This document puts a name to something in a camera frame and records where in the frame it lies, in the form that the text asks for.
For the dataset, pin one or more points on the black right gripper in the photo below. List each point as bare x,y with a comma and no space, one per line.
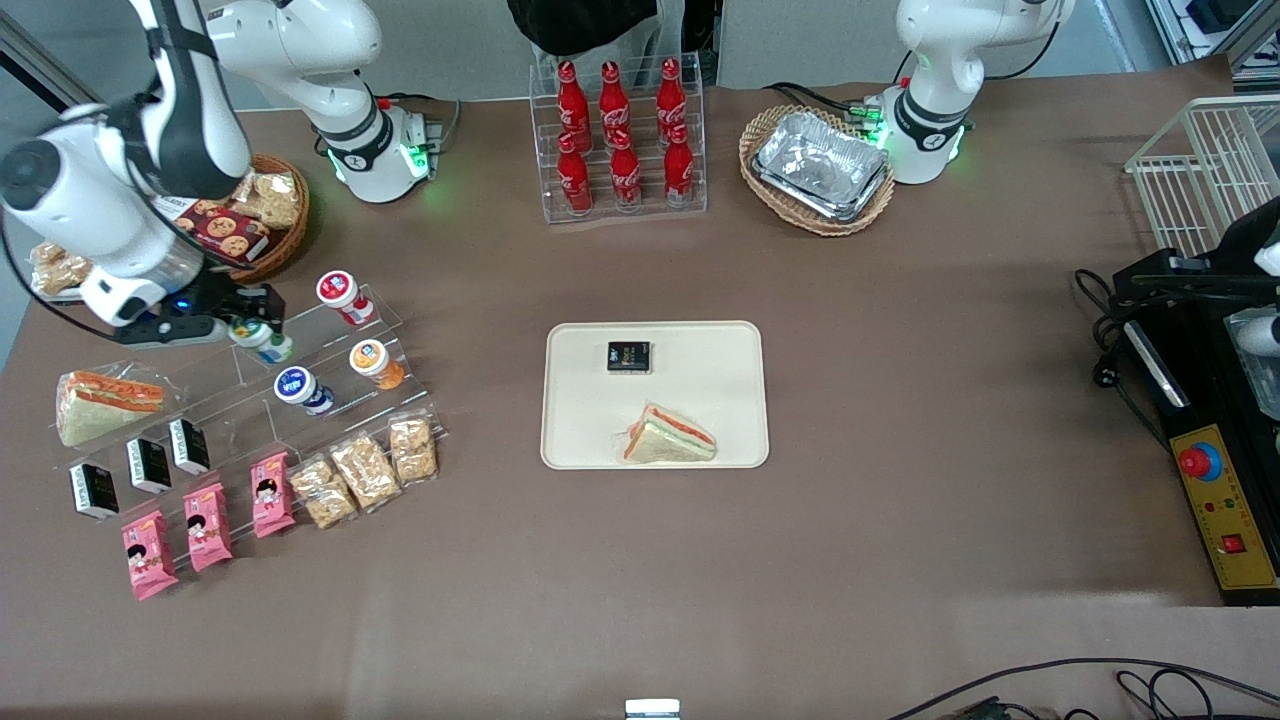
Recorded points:
222,297

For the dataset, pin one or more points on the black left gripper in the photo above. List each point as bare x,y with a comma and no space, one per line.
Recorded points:
1232,262

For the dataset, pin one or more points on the green lid gum bottle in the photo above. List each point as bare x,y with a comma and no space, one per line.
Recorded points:
272,348

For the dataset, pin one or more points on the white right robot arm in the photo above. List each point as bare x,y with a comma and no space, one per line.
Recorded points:
300,50

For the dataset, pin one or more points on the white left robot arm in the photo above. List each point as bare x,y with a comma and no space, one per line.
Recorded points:
940,60

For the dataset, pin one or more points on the blue lid gum bottle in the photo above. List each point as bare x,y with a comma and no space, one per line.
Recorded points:
300,388

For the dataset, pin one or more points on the red lid gum bottle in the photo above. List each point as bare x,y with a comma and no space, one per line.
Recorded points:
342,292

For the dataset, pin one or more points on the orange lid gum bottle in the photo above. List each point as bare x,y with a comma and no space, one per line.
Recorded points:
374,362

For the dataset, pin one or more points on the aluminium foil tray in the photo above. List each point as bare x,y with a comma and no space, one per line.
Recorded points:
850,212
820,155

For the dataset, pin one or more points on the black gum box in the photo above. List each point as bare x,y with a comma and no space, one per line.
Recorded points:
628,357

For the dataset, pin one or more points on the cream plastic tray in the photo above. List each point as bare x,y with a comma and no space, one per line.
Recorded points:
720,400

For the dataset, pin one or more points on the red cookie box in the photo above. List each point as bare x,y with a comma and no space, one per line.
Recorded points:
230,235

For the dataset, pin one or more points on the brown wicker basket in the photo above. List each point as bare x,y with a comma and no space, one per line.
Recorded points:
290,240

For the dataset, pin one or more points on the clear acrylic tiered stand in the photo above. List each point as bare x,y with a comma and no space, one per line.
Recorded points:
325,345

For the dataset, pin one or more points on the clear bag oat snack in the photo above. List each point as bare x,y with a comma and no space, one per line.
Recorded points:
62,268
277,200

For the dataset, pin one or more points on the black white small box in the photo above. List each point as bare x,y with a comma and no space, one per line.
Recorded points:
189,446
94,490
149,465

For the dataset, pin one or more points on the wrapped triangle sandwich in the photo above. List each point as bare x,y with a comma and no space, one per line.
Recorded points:
100,405
668,442

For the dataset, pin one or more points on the pink snack pack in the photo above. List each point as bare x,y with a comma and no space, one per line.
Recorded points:
272,495
207,527
149,555

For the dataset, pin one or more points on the clear bag rice cracker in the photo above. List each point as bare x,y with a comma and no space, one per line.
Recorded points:
365,471
323,492
413,450

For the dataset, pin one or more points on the white plastic bin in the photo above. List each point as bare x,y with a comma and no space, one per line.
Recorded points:
38,287

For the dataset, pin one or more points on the black control box yellow panel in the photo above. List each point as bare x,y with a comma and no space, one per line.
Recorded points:
1220,520

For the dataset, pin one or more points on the red cola bottle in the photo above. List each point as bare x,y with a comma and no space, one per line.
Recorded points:
613,100
571,100
574,178
678,170
626,175
670,98

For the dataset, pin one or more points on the light wicker basket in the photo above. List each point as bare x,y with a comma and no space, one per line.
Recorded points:
790,220

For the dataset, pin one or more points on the clear acrylic bottle rack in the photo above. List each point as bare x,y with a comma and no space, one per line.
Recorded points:
645,215

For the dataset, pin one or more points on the person in black top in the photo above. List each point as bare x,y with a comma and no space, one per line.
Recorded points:
580,20

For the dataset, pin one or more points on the small white device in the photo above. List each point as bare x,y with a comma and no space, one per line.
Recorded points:
652,709

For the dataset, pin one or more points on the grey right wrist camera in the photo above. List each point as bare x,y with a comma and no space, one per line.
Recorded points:
165,332

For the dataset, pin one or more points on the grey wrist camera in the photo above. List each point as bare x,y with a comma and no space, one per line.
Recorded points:
165,332
1258,334

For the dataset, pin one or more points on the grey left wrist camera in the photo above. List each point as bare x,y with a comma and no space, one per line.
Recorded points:
1258,334

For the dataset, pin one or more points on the aluminium frame rack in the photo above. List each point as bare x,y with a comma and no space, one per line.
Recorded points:
1215,30

